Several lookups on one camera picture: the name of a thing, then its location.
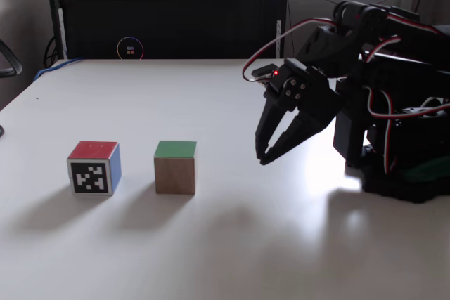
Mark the green-faced wooden cube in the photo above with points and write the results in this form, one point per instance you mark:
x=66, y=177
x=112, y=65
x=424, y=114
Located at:
x=175, y=177

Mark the marker cube red blue faces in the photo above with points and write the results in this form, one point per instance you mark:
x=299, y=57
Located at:
x=93, y=177

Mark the black computer case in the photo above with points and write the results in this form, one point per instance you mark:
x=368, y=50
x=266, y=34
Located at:
x=175, y=22

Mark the black chair armrest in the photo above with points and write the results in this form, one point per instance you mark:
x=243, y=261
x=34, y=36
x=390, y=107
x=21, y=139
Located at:
x=12, y=64

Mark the small black gripper camera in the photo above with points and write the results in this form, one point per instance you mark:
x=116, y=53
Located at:
x=263, y=71

